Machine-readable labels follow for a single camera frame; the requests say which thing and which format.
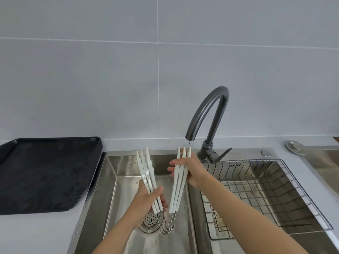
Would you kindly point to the person's left forearm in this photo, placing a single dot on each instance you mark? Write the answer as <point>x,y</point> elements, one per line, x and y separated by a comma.
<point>116,235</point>

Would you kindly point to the small round steel knob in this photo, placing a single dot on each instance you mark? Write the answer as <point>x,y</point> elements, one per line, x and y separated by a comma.
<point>266,153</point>

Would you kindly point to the stainless steel double sink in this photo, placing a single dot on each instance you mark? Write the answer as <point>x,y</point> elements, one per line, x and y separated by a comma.
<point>119,187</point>

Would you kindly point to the person's right forearm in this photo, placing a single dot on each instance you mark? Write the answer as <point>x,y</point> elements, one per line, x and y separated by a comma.
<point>246,216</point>

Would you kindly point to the person's left hand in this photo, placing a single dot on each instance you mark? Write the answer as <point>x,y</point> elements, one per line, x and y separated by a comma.
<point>141,206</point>

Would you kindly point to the dark grey curved faucet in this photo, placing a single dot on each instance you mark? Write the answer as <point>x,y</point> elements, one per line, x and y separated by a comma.
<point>209,108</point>

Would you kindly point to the round steel drain strainer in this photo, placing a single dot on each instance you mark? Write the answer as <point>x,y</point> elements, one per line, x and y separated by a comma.
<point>148,222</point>

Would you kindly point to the steel side basin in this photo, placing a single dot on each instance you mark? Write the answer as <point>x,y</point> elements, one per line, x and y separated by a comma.
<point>324,169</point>

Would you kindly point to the person's right thumb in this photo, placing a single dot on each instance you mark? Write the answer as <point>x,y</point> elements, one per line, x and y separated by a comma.
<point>191,160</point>

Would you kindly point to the person's left thumb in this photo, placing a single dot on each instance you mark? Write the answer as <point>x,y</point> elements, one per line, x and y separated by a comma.
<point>156,191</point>

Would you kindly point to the round steel lid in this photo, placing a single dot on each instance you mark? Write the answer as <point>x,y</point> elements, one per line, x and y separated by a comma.
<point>294,147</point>

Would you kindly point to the black plastic tray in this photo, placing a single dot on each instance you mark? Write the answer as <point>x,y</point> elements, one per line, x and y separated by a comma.
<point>45,174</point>

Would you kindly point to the person's right hand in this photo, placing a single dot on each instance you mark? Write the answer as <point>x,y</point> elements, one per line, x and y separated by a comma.
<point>197,173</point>

